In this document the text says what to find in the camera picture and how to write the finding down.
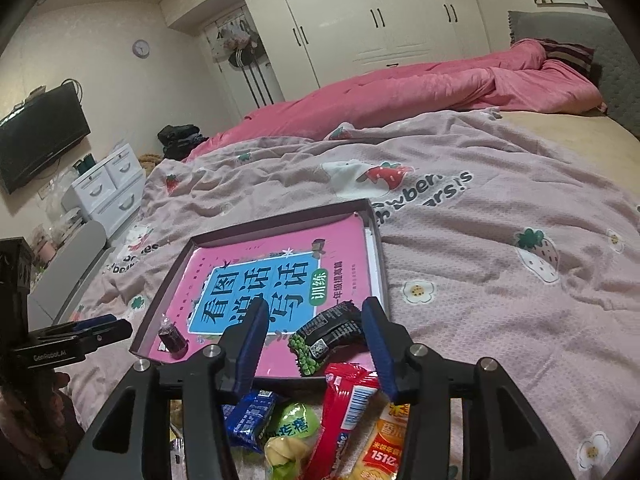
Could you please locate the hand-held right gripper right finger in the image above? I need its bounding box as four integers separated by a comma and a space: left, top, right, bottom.
361, 297, 581, 480

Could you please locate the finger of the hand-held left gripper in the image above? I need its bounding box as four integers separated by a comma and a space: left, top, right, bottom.
74, 320, 134, 357
30, 314, 118, 336

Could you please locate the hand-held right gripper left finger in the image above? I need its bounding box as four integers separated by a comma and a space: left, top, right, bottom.
60, 299, 271, 480

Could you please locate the black green pea snack packet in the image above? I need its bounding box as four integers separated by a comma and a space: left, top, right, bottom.
287, 307, 368, 377

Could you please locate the dark purple cardboard tray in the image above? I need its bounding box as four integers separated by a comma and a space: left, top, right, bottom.
129, 198, 392, 395

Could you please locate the red sausage packet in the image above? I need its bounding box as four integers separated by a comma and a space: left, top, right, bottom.
302, 361, 391, 480

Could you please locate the blue snack packet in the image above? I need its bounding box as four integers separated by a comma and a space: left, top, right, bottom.
224, 389, 281, 453

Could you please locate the orange snack packet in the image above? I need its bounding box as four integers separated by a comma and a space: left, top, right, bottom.
350, 400, 413, 480

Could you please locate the person's left hand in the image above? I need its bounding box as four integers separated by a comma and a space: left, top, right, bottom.
0, 371, 76, 441

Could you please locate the pink container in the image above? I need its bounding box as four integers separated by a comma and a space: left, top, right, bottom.
30, 240, 56, 266

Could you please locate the clear plastic bag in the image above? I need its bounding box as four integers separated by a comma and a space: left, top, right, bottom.
42, 170, 83, 226

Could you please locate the pink picture book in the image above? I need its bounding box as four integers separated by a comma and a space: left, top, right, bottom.
150, 215, 373, 378

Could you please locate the pink strawberry printed blanket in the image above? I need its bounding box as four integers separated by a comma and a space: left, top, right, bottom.
65, 107, 640, 480

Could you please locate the white drawer cabinet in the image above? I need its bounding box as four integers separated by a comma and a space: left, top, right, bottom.
61, 142, 147, 238

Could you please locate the black flat television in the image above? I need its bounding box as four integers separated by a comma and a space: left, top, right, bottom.
0, 82, 92, 195

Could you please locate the dark clothes pile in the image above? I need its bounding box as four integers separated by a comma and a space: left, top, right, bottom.
157, 124, 210, 161

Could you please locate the pink quilt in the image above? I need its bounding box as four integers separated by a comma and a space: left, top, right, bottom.
182, 37, 603, 161

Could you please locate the beige bed sheet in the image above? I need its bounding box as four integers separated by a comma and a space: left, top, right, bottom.
500, 110, 640, 161

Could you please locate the black white striped cap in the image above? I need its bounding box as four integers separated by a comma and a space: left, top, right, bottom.
228, 49, 261, 70

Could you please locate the hanging grey plush bag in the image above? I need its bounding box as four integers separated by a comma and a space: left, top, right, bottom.
215, 20, 261, 53

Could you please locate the white wardrobe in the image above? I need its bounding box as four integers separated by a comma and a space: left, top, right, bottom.
160, 0, 493, 116

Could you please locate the dark striped pillow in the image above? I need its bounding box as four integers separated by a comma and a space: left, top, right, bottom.
542, 39, 596, 78

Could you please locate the grey padded headboard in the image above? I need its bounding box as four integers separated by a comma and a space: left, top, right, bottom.
507, 10, 640, 141

